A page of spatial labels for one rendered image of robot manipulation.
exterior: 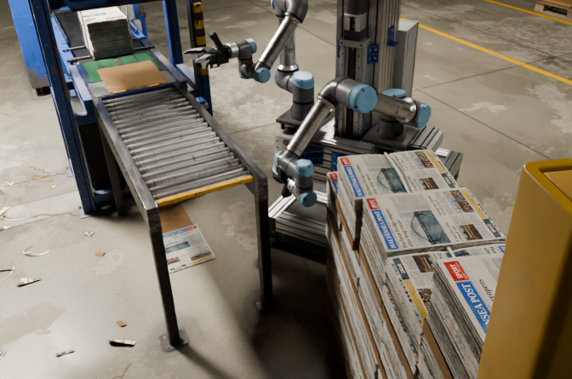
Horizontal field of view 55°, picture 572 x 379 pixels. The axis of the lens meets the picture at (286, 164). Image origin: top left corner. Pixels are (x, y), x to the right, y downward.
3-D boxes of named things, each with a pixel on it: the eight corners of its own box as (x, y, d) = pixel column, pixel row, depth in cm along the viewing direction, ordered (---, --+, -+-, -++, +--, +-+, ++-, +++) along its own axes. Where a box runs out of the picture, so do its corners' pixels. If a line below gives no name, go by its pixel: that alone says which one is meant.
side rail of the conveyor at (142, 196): (162, 230, 234) (157, 206, 228) (149, 233, 232) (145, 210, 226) (104, 114, 339) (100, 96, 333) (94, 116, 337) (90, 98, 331)
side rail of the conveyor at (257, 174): (269, 198, 253) (268, 176, 247) (259, 202, 251) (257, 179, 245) (182, 98, 358) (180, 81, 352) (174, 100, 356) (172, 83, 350)
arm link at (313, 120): (327, 66, 239) (265, 160, 240) (344, 72, 232) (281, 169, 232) (340, 78, 248) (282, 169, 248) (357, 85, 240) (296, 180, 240)
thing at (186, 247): (216, 258, 323) (216, 256, 322) (169, 273, 312) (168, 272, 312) (197, 225, 352) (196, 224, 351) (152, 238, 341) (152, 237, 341)
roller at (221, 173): (248, 175, 258) (248, 166, 256) (149, 202, 241) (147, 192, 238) (244, 170, 262) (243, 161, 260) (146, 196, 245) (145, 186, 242)
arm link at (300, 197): (318, 189, 230) (318, 206, 235) (306, 177, 239) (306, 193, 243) (302, 193, 227) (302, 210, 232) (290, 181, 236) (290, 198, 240)
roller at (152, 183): (243, 168, 262) (242, 157, 261) (145, 193, 245) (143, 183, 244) (240, 166, 267) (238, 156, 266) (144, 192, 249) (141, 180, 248)
